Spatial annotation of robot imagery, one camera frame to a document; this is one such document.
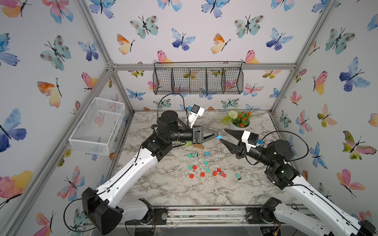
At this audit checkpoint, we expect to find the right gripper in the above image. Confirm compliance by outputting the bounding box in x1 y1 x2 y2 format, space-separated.
223 131 277 172

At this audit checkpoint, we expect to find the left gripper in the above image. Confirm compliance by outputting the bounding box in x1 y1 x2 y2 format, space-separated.
165 126 215 147

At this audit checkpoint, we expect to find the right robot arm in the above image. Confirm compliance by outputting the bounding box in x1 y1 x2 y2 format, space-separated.
220 129 377 236

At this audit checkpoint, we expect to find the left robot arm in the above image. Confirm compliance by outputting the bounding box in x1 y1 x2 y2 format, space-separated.
82 105 218 235

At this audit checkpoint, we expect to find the potted flower plant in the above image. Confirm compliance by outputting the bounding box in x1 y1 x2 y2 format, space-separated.
220 110 253 128

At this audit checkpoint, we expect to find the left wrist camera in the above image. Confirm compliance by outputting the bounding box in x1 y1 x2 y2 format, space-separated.
188 104 205 128

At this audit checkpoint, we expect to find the black wire wall basket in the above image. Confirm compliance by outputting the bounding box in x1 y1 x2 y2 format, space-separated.
149 62 244 95

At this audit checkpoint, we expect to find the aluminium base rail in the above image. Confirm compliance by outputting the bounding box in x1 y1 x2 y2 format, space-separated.
85 205 328 228

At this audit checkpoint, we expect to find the white mesh wall basket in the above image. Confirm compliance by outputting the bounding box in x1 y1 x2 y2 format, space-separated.
69 97 125 155

